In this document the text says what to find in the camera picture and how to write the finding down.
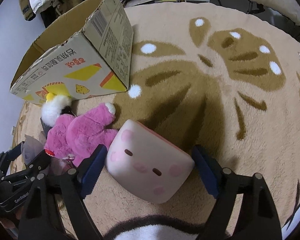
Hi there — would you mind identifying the pink shiny soft pouch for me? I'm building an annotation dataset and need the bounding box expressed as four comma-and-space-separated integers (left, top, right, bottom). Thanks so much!
21, 134, 74, 177

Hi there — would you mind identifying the brown puffer jacket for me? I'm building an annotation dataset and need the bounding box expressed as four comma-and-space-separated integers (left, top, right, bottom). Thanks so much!
18, 0, 90, 22

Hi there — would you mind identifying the pink square plush pillow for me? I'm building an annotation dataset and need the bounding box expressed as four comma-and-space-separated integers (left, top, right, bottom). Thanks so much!
105, 119, 195, 204

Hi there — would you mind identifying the pink plush bear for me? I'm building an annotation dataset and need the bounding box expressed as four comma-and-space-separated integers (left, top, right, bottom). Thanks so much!
44, 102, 120, 168

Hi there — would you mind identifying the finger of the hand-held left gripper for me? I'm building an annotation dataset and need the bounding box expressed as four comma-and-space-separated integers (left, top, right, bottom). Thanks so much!
1, 150, 53, 188
0, 142, 24, 173

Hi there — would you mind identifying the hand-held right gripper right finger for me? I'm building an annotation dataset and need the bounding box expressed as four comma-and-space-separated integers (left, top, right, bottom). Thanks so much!
191, 145, 283, 240

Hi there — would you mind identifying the printed cardboard box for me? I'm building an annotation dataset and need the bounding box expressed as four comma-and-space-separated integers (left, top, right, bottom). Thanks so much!
10, 0, 134, 105

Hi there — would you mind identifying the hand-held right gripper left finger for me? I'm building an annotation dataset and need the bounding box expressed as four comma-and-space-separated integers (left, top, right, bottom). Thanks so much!
17, 144, 108, 240

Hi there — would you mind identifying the white plush with dark trim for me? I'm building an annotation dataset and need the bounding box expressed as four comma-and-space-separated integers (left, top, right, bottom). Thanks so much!
104, 214, 210, 240

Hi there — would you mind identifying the stack of books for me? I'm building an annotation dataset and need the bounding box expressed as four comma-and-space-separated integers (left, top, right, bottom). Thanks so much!
122, 0, 184, 8

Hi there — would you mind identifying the white and black fluffy plush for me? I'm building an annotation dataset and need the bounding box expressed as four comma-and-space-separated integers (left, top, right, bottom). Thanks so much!
40, 92, 77, 130

